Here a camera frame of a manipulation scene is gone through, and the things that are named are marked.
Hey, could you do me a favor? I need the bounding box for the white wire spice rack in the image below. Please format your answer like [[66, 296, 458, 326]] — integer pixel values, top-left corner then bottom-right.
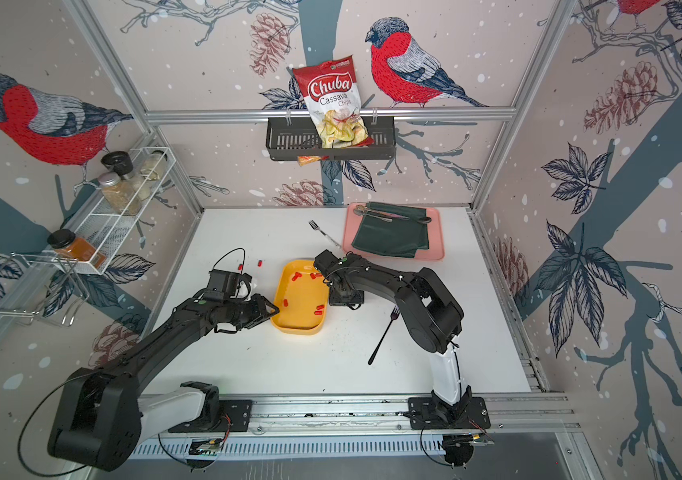
[[64, 146, 176, 275]]

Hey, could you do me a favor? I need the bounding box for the purple black fork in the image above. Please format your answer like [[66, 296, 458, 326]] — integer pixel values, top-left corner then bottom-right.
[[367, 306, 400, 366]]

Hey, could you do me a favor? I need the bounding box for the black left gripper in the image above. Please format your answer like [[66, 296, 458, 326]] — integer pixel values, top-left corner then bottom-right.
[[224, 292, 282, 329]]

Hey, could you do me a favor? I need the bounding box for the black wall basket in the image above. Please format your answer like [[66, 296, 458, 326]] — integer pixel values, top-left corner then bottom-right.
[[266, 116, 396, 161]]

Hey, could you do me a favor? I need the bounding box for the orange spice jar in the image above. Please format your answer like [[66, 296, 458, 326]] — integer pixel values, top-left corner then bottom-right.
[[47, 229, 106, 268]]

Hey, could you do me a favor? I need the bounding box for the clear spice jar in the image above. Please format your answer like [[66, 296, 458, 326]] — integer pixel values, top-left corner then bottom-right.
[[139, 150, 167, 201]]

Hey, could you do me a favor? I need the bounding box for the dark green cloth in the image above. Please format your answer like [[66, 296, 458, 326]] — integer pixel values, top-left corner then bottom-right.
[[351, 202, 430, 258]]

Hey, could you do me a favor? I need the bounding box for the silver fork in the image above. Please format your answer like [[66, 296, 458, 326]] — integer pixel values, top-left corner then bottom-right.
[[308, 220, 343, 250]]

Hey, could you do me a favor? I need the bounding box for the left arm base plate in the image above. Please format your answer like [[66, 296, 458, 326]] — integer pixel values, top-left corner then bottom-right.
[[169, 399, 253, 433]]

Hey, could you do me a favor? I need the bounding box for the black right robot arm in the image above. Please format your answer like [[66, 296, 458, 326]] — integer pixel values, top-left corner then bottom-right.
[[313, 250, 471, 407]]

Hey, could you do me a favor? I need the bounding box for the yellow plastic storage tray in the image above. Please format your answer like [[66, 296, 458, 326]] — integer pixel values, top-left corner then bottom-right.
[[271, 259, 329, 335]]

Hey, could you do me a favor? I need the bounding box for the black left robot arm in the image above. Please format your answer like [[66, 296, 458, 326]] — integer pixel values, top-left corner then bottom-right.
[[47, 294, 279, 471]]

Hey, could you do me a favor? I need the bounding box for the black lid spice jar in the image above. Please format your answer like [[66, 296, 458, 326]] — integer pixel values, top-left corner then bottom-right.
[[101, 151, 135, 180]]

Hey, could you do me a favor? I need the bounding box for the silver lid spice jar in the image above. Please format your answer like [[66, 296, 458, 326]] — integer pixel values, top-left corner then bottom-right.
[[98, 172, 141, 216]]

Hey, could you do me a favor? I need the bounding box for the red Chuba chips bag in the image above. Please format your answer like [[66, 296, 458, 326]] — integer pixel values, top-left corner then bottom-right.
[[293, 56, 374, 149]]

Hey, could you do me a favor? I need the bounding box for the chrome wire rack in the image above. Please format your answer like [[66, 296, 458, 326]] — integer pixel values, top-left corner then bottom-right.
[[0, 253, 90, 327]]

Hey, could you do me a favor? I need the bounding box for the pink plastic tray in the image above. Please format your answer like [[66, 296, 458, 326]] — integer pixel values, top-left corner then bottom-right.
[[342, 203, 445, 261]]

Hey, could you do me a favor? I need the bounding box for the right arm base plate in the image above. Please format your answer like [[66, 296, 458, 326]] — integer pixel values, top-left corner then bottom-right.
[[406, 396, 491, 430]]

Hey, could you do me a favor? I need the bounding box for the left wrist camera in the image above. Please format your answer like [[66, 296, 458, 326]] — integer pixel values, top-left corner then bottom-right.
[[202, 269, 252, 301]]

